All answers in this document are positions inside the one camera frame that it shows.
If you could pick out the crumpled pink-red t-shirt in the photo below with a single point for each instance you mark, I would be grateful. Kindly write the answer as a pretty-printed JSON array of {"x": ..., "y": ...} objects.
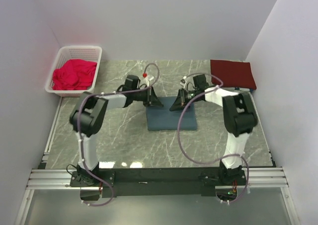
[{"x": 75, "y": 74}]

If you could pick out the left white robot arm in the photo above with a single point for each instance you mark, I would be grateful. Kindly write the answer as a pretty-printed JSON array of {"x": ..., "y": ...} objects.
[{"x": 88, "y": 115}]

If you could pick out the folded white blue t-shirt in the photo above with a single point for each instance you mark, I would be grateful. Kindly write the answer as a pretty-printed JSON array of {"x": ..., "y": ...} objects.
[{"x": 241, "y": 89}]

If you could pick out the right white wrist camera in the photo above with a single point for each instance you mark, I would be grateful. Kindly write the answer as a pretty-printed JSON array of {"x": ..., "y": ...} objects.
[{"x": 184, "y": 82}]

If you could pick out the white plastic laundry basket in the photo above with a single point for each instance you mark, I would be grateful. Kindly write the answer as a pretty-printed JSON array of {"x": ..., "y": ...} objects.
[{"x": 87, "y": 53}]

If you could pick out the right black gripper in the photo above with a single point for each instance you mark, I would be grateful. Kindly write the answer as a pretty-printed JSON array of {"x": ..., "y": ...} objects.
[{"x": 181, "y": 102}]

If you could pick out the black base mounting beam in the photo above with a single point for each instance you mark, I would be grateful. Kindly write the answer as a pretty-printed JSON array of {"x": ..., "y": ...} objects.
[{"x": 158, "y": 181}]

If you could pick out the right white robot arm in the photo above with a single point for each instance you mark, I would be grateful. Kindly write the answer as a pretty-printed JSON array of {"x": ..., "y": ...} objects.
[{"x": 239, "y": 113}]

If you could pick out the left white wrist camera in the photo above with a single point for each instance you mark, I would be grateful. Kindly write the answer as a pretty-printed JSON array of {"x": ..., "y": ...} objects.
[{"x": 148, "y": 78}]

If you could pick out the aluminium rail frame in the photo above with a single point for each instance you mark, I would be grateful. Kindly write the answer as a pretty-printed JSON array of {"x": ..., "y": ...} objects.
[{"x": 125, "y": 142}]

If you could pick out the blue-grey t-shirt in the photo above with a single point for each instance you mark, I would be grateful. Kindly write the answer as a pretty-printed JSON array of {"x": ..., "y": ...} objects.
[{"x": 161, "y": 118}]

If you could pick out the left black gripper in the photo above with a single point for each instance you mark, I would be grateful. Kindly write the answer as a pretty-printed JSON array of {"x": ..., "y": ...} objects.
[{"x": 151, "y": 99}]

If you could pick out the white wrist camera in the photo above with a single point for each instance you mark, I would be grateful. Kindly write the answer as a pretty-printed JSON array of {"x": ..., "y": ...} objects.
[
  {"x": 184, "y": 82},
  {"x": 148, "y": 78}
]

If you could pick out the folded dark red t-shirt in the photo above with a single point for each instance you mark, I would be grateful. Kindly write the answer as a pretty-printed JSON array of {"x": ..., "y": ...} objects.
[{"x": 233, "y": 73}]

